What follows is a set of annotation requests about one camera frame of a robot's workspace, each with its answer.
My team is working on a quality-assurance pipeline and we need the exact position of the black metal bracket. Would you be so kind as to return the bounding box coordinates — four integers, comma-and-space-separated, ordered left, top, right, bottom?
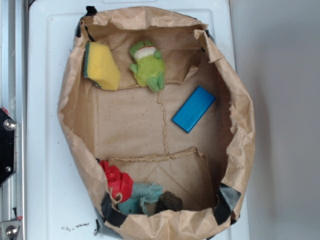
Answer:
0, 108, 17, 187

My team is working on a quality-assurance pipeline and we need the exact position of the dark brown lump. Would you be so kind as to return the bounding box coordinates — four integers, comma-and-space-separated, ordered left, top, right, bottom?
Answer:
156, 191, 183, 213

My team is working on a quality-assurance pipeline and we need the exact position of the yellow green sponge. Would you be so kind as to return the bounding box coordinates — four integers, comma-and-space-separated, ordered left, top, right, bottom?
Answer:
83, 41, 121, 91

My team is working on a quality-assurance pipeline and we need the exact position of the aluminium frame rail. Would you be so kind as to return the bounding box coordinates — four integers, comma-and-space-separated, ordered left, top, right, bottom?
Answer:
0, 0, 29, 240

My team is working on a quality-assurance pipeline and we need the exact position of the green plush frog toy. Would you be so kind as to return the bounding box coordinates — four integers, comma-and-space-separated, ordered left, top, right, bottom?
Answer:
129, 40, 166, 93

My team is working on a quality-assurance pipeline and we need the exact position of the red crumpled cloth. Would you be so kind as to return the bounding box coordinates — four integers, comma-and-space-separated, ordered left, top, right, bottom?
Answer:
99, 160, 134, 203

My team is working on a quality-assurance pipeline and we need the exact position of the brown paper bag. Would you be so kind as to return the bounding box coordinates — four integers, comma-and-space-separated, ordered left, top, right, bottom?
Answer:
58, 6, 256, 240

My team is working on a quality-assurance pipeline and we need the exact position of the blue rectangular block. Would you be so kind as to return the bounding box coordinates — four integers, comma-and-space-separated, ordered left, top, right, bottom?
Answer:
172, 86, 216, 133

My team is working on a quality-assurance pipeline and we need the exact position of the teal knitted cloth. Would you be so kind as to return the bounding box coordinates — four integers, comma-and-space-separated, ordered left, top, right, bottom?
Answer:
117, 182, 163, 216

